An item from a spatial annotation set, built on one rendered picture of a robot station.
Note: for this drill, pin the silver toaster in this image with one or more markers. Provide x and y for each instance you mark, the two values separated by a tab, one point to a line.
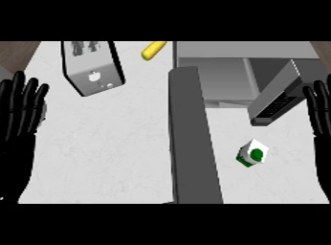
91	67

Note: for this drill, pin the dark grey microwave door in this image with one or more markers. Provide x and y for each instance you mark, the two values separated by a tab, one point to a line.
192	137

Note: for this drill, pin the yellow corn cob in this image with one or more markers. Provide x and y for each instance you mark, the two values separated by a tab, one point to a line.
153	50

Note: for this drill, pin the white and green milk carton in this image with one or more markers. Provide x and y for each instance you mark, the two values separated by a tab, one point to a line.
252	156

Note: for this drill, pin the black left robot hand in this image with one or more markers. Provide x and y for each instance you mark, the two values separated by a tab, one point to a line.
7	127

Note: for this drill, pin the grey microwave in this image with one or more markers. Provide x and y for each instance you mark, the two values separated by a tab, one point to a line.
249	76

